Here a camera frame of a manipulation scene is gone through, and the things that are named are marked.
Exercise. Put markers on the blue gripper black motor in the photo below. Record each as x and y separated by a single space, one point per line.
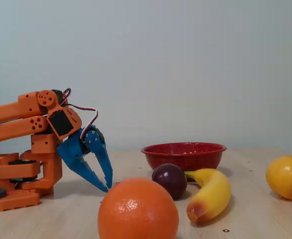
72 152

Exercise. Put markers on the yellow toy banana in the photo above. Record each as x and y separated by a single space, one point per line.
210 196

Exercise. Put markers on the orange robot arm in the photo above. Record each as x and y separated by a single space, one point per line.
6 112

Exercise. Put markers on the orange robot base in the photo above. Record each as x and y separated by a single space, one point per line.
9 199

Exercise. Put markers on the red speckled enamel bowl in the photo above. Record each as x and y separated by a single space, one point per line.
181 156

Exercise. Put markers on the orange fruit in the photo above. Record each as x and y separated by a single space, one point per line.
136 211

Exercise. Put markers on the dark purple plum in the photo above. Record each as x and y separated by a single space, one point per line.
169 180

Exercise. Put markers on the yellow-orange round fruit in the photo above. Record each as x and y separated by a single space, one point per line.
285 178

